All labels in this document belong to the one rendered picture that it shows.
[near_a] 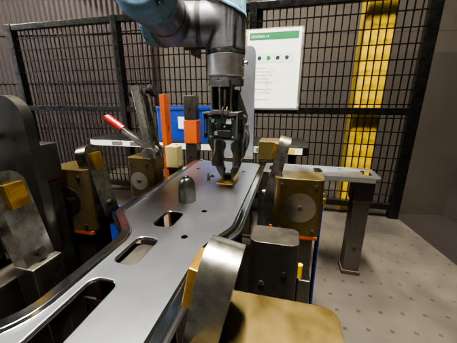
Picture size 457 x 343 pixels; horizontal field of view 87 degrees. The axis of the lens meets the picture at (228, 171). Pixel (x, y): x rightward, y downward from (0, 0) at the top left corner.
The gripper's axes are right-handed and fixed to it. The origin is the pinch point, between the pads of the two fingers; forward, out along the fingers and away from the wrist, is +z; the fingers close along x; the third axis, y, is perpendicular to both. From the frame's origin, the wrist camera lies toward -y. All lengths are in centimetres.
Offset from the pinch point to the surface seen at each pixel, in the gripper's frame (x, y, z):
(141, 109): -20.0, 1.8, -13.9
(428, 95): 139, -225, -20
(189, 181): -4.1, 13.5, -1.7
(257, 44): -2, -54, -37
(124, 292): -1.9, 35.9, 2.3
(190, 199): -3.9, 13.9, 1.6
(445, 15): 140, -227, -86
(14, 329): -8.2, 41.7, 2.2
